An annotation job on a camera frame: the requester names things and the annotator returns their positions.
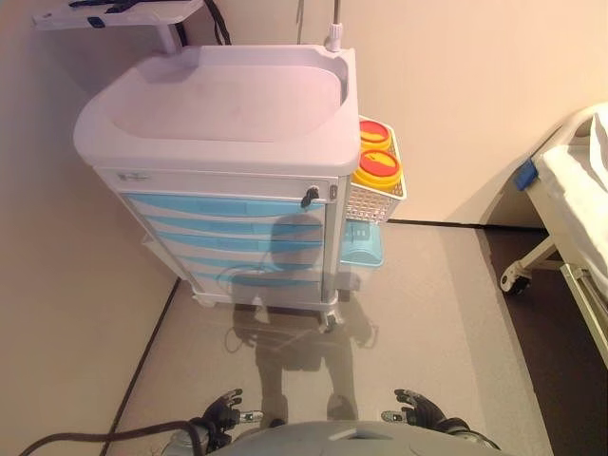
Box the blue bed clip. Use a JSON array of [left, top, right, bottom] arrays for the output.
[[514, 160, 541, 191]]

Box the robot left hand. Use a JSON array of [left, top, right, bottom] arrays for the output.
[[189, 388, 265, 450]]

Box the blue front cart drawer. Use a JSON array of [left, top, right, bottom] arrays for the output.
[[173, 251, 327, 275], [189, 270, 324, 291], [142, 216, 327, 238], [156, 232, 327, 256], [125, 192, 329, 219]]

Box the white medical cart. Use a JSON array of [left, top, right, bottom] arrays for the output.
[[73, 45, 361, 333]]

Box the bed caster wheel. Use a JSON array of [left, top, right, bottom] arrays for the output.
[[501, 270, 532, 295]]

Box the thick black cable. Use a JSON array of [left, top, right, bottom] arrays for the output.
[[18, 420, 205, 456]]

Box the white bed side rail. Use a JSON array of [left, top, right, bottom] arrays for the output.
[[560, 263, 608, 355]]

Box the dark hanging strap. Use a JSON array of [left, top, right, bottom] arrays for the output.
[[203, 0, 234, 47]]

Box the yellow sharps container red lid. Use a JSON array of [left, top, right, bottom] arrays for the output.
[[351, 149, 403, 194], [358, 118, 395, 151]]

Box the grey robot torso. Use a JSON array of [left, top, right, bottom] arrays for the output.
[[208, 420, 504, 456]]

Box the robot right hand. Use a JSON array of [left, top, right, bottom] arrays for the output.
[[381, 388, 450, 431]]

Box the white lockable cart drawer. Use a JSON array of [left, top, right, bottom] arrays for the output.
[[97, 168, 341, 205]]

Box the light blue waste bin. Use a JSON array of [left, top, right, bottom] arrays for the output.
[[339, 220, 385, 267]]

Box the white hospital bed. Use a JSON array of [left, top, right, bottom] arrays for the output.
[[479, 102, 608, 355]]

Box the white wire basket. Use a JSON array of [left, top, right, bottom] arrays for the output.
[[344, 114, 409, 224]]

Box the dark blue strap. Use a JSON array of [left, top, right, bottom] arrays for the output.
[[68, 0, 143, 15]]

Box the metal infusion pole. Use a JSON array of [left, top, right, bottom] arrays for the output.
[[325, 0, 346, 53]]

